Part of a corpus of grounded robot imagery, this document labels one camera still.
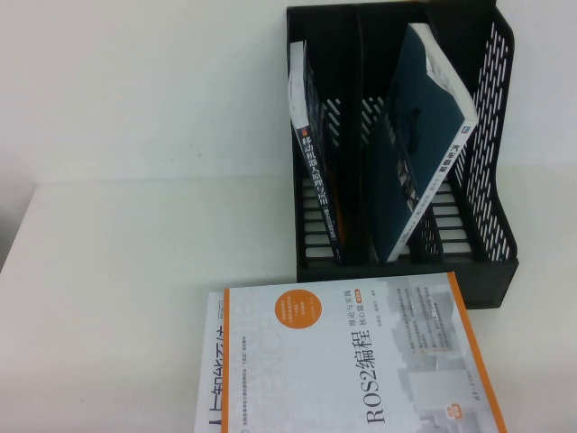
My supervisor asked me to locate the black plastic book stand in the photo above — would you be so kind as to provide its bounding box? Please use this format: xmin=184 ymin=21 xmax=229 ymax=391
xmin=285 ymin=0 xmax=522 ymax=311

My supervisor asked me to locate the teal car suspension book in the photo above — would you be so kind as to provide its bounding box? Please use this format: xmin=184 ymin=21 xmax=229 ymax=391
xmin=370 ymin=22 xmax=480 ymax=263

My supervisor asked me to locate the white orange ROS2 book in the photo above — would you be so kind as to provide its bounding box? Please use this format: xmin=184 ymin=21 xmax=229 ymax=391
xmin=223 ymin=272 xmax=509 ymax=433

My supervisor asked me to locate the black spine robotics book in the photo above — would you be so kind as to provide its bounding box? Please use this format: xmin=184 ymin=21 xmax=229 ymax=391
xmin=288 ymin=39 xmax=349 ymax=265

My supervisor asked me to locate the magazine with man cover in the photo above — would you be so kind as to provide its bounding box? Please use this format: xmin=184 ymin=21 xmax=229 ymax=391
xmin=192 ymin=290 xmax=230 ymax=433

